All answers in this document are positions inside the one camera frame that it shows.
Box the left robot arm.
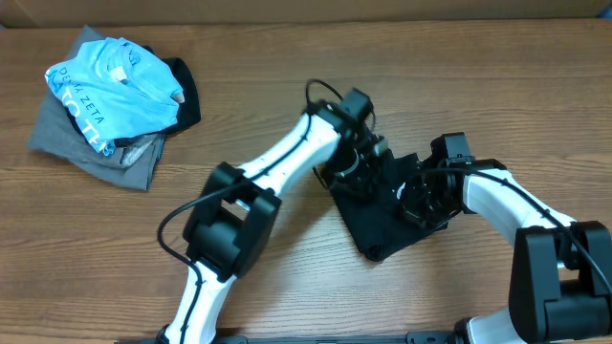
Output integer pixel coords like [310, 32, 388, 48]
[155, 89, 380, 343]

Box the black folded garment in pile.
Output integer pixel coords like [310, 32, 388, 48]
[65, 57, 202, 147]

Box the grey folded t-shirt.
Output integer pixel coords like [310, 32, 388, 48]
[28, 27, 165, 190]

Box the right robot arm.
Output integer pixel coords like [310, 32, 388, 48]
[398, 133, 611, 343]

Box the light blue printed t-shirt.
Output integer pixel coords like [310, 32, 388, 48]
[45, 37, 186, 156]

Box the black t-shirt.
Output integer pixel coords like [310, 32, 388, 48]
[329, 150, 444, 262]

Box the cardboard backdrop board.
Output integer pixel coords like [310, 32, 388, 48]
[1, 0, 611, 28]

